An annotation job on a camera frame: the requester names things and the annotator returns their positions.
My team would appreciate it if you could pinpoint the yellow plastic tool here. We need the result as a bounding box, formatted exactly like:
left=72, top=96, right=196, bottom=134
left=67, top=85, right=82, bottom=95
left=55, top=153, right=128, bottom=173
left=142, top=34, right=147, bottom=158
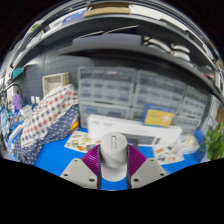
left=69, top=120, right=80, bottom=132

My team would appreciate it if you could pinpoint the white blue tissue box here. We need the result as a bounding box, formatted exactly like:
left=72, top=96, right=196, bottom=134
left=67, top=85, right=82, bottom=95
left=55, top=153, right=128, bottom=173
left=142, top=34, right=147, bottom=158
left=173, top=133, right=201, bottom=154

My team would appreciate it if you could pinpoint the grey pegboard panel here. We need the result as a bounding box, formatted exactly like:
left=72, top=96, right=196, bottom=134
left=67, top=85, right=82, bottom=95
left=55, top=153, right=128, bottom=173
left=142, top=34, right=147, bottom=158
left=14, top=49, right=94, bottom=101

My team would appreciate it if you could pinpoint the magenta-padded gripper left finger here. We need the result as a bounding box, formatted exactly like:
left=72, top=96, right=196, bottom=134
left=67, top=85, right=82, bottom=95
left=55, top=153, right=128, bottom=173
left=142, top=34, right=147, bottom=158
left=59, top=143, right=103, bottom=190

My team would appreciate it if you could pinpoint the yellow and blue box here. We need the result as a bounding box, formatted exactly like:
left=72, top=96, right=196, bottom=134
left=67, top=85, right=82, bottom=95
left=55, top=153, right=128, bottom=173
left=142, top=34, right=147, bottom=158
left=142, top=107, right=176, bottom=128

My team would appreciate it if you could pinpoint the purple plastic object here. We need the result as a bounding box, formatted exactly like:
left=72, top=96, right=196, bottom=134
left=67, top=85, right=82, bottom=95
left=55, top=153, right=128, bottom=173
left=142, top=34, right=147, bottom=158
left=12, top=93, right=24, bottom=112

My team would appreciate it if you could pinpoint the navy polka dot cloth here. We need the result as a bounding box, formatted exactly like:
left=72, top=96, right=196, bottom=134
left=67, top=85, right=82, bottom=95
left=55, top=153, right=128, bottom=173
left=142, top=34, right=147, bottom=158
left=13, top=103, right=81, bottom=166

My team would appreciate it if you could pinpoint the dark overhead shelf unit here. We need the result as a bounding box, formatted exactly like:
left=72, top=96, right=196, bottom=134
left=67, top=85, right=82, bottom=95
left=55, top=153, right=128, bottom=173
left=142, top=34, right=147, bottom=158
left=11, top=1, right=224, bottom=104

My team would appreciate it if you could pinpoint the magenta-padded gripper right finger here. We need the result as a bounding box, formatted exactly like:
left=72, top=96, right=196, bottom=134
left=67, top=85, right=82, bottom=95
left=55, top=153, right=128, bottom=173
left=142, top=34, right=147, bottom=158
left=126, top=143, right=168, bottom=190

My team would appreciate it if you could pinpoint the cartoon sticker sheet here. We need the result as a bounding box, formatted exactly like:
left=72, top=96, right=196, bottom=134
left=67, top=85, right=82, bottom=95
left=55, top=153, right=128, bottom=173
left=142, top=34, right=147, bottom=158
left=153, top=146, right=185, bottom=165

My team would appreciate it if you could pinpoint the white computer mouse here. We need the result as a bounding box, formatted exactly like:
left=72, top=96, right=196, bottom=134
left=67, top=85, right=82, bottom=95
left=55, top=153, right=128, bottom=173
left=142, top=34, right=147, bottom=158
left=99, top=131, right=129, bottom=183

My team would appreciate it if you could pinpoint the red blue checked cloth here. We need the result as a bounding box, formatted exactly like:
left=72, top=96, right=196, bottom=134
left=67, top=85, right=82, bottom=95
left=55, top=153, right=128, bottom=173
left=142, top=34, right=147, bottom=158
left=21, top=83, right=80, bottom=148

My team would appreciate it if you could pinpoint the potted green plant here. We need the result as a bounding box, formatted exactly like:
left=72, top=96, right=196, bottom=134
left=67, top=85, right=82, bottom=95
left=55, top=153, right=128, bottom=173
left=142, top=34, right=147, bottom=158
left=203, top=122, right=224, bottom=161

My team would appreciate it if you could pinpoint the white woven basket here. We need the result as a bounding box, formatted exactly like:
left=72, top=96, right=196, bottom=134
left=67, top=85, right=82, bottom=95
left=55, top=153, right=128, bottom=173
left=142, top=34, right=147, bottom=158
left=42, top=72, right=71, bottom=98

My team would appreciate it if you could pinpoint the long white keyboard box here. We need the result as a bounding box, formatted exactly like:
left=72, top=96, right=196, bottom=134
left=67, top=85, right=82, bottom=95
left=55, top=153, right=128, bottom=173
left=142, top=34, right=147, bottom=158
left=87, top=114, right=184, bottom=148

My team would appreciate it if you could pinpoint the colourful food sticker sheet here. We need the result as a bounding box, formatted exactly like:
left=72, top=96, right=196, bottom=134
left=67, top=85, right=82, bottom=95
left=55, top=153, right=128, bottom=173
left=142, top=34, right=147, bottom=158
left=64, top=130, right=101, bottom=154

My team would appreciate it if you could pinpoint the teal plastic holder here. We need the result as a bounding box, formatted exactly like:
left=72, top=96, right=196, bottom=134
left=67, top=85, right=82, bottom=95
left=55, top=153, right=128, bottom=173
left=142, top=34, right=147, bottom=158
left=12, top=67, right=24, bottom=80

